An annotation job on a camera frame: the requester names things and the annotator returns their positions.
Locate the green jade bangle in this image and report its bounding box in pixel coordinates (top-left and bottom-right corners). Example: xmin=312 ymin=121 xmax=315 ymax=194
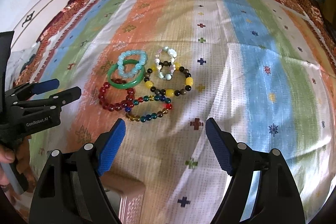
xmin=108 ymin=59 xmax=146 ymax=89

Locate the red bead bracelet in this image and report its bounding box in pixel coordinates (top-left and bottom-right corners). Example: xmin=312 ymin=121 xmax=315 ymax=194
xmin=99 ymin=79 xmax=136 ymax=111

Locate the striped woven mat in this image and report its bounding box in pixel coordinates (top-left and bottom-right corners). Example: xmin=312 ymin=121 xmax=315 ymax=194
xmin=16 ymin=0 xmax=334 ymax=224

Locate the printed white cloth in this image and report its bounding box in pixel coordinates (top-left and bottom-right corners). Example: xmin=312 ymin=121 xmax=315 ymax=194
xmin=7 ymin=43 xmax=40 ymax=84

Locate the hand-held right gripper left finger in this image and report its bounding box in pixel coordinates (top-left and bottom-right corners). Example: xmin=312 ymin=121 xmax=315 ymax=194
xmin=28 ymin=118 xmax=127 ymax=224

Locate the pink patterned box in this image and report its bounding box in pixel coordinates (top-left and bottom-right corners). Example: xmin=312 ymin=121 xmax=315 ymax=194
xmin=104 ymin=173 xmax=147 ymax=224

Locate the person's left hand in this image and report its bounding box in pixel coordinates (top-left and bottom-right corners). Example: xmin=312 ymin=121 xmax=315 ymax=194
xmin=0 ymin=135 xmax=35 ymax=201

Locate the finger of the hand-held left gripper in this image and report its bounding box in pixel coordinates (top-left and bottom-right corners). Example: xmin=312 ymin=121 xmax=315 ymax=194
xmin=5 ymin=79 xmax=60 ymax=104
xmin=12 ymin=86 xmax=82 ymax=116

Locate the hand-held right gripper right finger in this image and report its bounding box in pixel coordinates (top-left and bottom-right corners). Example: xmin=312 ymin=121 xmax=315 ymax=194
xmin=205 ymin=117 xmax=306 ymax=224

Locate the multicolour bead bracelet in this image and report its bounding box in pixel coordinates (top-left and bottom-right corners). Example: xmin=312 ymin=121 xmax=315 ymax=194
xmin=125 ymin=94 xmax=173 ymax=123

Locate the yellow and dark bead bracelet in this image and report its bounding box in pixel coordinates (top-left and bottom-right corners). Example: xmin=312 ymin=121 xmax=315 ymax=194
xmin=143 ymin=62 xmax=195 ymax=98

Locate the light blue bead bracelet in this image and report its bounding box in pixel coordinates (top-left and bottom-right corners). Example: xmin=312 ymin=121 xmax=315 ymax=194
xmin=117 ymin=50 xmax=148 ymax=79

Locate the white cabinet door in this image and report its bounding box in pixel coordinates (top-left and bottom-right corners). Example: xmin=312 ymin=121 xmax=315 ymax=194
xmin=10 ymin=0 xmax=86 ymax=54

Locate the white heart bead bracelet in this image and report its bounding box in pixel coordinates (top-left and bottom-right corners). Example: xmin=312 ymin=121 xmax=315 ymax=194
xmin=154 ymin=47 xmax=177 ymax=81

